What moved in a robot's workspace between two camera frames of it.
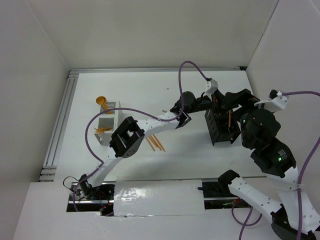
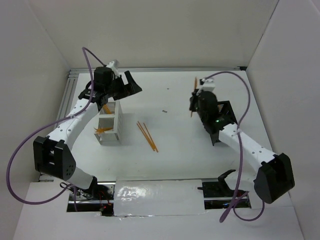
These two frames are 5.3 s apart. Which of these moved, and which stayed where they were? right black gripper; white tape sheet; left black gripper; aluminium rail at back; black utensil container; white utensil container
Moved: left black gripper; right black gripper
Stayed: white tape sheet; black utensil container; aluminium rail at back; white utensil container
